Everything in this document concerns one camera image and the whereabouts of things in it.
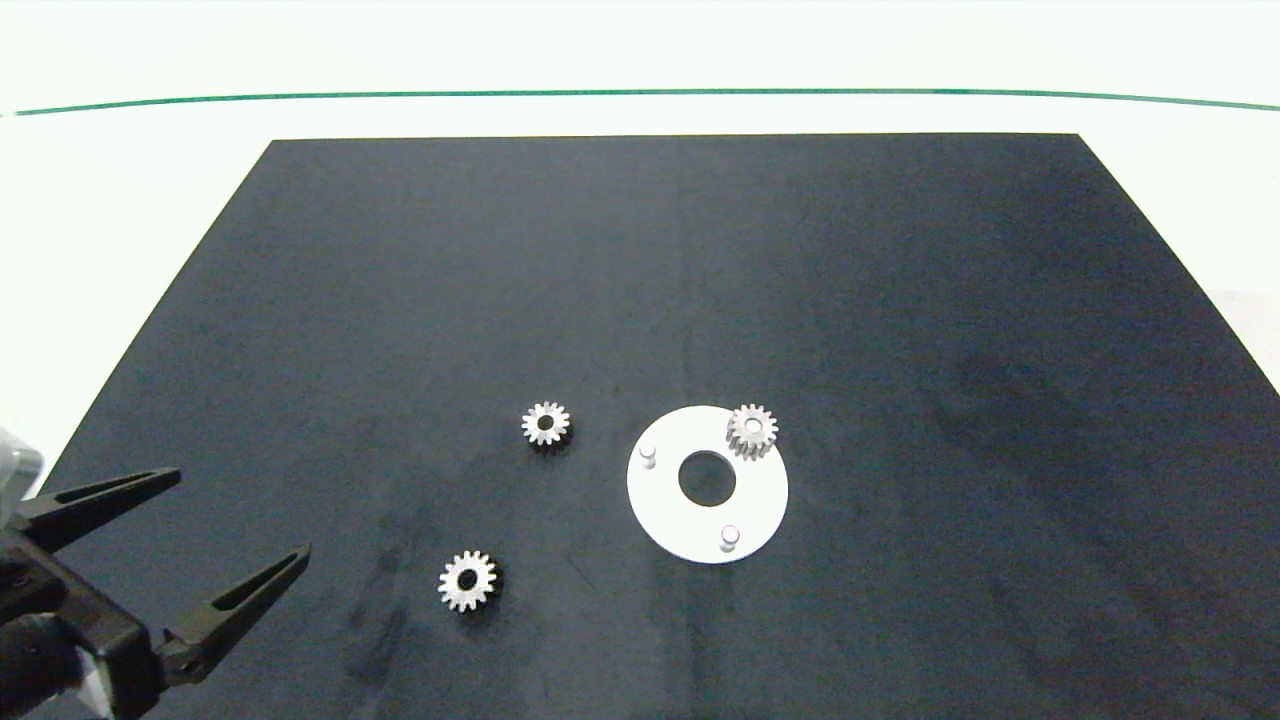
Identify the small steel gear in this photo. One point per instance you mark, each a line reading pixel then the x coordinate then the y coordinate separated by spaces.
pixel 534 421
pixel 738 437
pixel 451 583

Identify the boxy shiny wrist camera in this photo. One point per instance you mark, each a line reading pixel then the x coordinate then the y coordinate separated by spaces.
pixel 15 470

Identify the white round plate with pins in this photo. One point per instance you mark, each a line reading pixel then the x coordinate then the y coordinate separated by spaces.
pixel 670 515

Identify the black rubber mat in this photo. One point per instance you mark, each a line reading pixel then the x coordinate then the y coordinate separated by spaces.
pixel 640 300

